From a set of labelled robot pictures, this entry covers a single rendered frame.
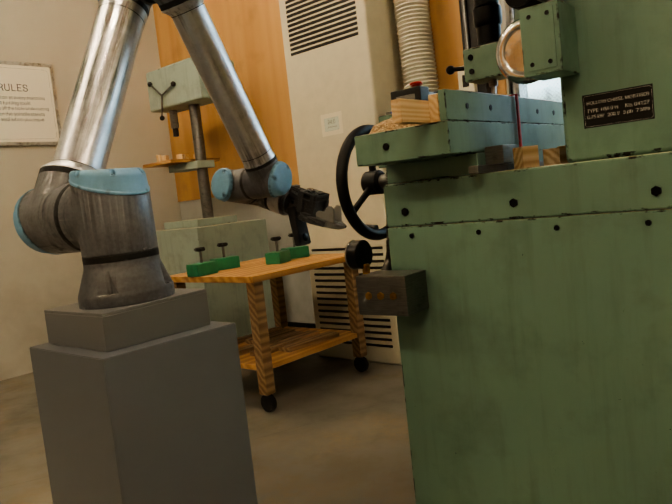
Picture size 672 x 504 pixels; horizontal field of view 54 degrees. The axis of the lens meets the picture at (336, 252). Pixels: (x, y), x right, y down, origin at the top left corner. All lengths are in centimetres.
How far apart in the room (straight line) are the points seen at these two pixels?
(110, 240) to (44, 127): 283
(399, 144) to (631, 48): 43
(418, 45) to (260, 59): 119
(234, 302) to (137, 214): 223
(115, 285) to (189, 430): 31
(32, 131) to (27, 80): 28
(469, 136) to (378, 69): 175
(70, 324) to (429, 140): 77
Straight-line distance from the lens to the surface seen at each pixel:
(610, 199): 119
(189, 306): 138
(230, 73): 171
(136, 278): 134
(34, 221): 151
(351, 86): 302
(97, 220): 135
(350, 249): 137
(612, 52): 131
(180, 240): 352
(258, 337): 251
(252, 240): 363
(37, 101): 416
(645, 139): 129
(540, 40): 126
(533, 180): 123
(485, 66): 148
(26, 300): 405
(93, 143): 156
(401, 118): 115
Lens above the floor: 79
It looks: 5 degrees down
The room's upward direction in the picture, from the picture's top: 6 degrees counter-clockwise
